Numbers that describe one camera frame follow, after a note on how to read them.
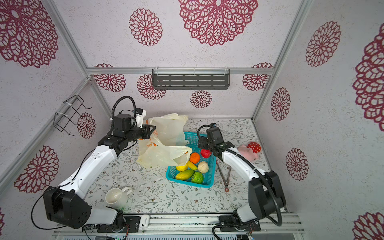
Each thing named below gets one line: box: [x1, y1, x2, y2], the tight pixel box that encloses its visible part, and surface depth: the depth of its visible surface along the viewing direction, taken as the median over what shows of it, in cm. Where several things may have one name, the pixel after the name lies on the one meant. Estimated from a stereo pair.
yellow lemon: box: [176, 163, 188, 172], surface depth 90 cm
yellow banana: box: [186, 160, 198, 171], surface depth 92 cm
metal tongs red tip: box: [216, 160, 232, 193], surface depth 89 cm
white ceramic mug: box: [105, 186, 133, 208], surface depth 81 cm
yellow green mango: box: [175, 169, 194, 181], surface depth 87 cm
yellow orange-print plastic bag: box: [137, 113, 193, 168], surface depth 81 cm
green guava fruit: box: [191, 171, 204, 184], surface depth 85 cm
